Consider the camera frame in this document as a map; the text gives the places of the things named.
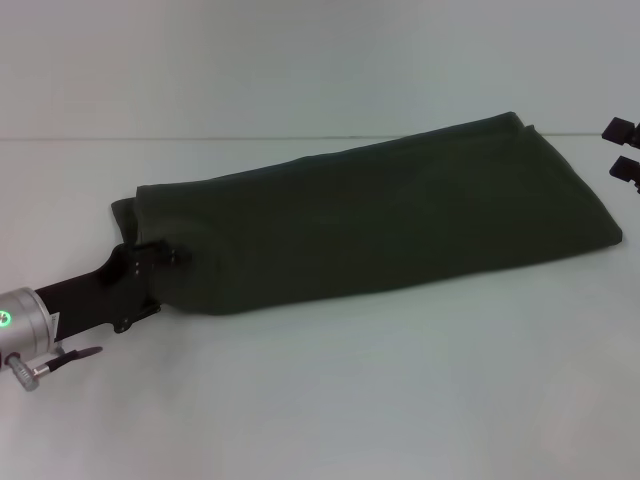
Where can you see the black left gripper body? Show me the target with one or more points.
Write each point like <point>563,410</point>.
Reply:
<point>107,290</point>

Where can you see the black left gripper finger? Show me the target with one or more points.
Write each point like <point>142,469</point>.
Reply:
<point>172,254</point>

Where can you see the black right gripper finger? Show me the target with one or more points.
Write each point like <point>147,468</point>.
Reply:
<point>626,172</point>
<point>622,131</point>

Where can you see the dark green t-shirt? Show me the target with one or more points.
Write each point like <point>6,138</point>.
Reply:
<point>375,215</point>

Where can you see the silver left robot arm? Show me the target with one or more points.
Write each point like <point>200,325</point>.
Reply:
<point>25,320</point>

